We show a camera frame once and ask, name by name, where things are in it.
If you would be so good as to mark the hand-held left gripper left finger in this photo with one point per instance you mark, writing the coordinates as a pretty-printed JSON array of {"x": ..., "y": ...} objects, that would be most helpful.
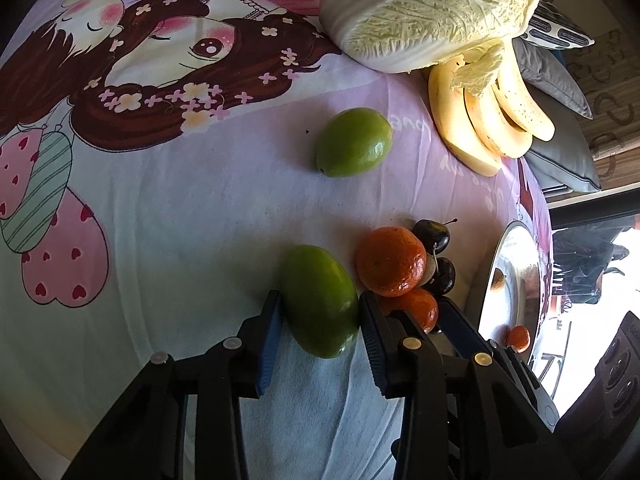
[{"x": 270, "y": 340}]

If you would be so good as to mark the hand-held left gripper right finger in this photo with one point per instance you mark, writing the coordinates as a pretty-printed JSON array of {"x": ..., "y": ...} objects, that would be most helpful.
[{"x": 372, "y": 345}]

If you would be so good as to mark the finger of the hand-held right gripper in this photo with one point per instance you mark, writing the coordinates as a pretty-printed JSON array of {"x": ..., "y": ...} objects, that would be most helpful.
[{"x": 460, "y": 322}]

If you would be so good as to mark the dark cherry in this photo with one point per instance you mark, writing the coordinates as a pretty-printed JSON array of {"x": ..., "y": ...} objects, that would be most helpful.
[
  {"x": 442, "y": 280},
  {"x": 431, "y": 235}
]

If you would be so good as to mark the elongated green mango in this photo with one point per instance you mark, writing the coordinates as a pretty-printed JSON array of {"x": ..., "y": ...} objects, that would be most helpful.
[{"x": 317, "y": 300}]

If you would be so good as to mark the round metal plate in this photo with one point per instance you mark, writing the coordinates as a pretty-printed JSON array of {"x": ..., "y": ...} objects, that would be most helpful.
[{"x": 512, "y": 260}]

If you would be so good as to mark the large orange tangerine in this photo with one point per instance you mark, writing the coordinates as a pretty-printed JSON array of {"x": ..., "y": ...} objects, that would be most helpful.
[{"x": 392, "y": 260}]

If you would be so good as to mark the round green mango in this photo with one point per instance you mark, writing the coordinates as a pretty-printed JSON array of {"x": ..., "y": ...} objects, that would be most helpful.
[{"x": 352, "y": 142}]

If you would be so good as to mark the small pale fruit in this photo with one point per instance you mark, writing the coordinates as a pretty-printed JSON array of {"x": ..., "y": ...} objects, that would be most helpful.
[{"x": 428, "y": 268}]

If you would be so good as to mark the dark outdoor furniture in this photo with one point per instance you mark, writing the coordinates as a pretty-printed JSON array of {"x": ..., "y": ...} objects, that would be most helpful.
[{"x": 585, "y": 265}]

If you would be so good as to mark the printed cartoon blanket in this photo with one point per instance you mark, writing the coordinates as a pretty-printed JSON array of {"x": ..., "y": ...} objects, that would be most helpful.
[{"x": 175, "y": 200}]

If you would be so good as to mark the grey pillow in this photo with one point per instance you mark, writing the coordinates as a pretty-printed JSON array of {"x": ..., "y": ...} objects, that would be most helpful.
[
  {"x": 550, "y": 75},
  {"x": 565, "y": 165}
]

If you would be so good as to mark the plain yellow banana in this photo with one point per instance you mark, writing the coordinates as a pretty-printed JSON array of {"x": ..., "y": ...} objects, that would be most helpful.
[{"x": 455, "y": 130}]

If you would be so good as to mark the black white patterned pillow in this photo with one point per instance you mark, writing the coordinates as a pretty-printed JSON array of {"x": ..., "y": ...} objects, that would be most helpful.
[{"x": 560, "y": 30}]

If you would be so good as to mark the napa cabbage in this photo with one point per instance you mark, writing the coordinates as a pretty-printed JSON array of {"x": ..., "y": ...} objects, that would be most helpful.
[{"x": 430, "y": 10}]

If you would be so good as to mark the dark window frame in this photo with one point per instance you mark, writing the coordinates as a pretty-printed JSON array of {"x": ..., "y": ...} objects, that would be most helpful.
[{"x": 590, "y": 207}]

